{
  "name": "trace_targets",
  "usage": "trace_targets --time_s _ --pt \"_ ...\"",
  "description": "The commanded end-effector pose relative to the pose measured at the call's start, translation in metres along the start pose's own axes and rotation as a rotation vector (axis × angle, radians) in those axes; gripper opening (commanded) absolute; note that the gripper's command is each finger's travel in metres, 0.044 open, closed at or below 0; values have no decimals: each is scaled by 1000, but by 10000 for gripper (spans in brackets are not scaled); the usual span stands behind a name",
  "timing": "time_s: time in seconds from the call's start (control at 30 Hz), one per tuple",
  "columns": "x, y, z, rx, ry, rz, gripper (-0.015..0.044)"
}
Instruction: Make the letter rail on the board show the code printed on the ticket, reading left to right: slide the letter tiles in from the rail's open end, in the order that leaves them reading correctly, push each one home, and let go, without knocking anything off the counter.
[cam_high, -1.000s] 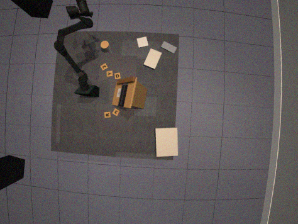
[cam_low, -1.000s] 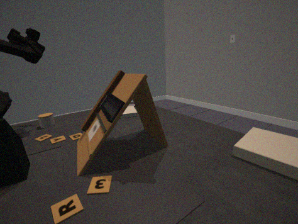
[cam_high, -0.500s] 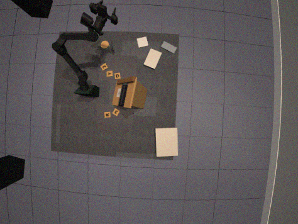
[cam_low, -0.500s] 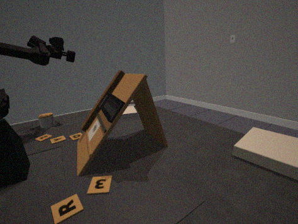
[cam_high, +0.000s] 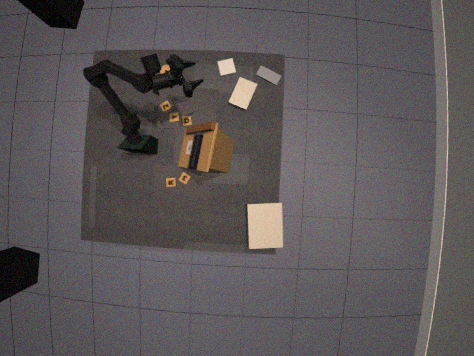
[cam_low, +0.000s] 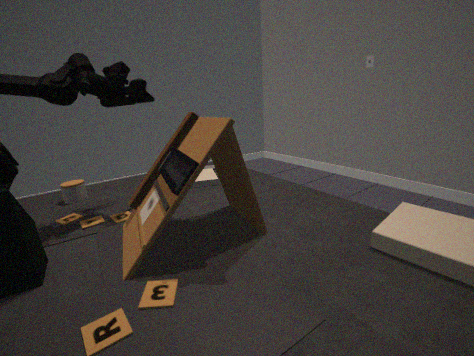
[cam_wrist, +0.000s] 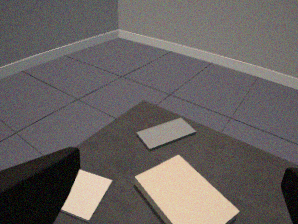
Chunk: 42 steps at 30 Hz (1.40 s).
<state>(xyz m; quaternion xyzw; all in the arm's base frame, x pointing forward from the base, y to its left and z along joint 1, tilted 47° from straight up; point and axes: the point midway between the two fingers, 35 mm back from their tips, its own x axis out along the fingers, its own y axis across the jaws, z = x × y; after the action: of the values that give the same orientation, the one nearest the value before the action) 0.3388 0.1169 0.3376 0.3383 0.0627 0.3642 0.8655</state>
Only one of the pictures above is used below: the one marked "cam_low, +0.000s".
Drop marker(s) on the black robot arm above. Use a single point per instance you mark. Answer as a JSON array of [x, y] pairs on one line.
[[61, 87]]

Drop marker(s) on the white paper label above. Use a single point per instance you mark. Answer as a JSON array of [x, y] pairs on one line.
[[149, 206]]

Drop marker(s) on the grey cylinder with tan lid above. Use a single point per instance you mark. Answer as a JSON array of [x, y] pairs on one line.
[[74, 191]]

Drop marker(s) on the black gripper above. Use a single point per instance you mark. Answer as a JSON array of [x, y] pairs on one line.
[[115, 93]]

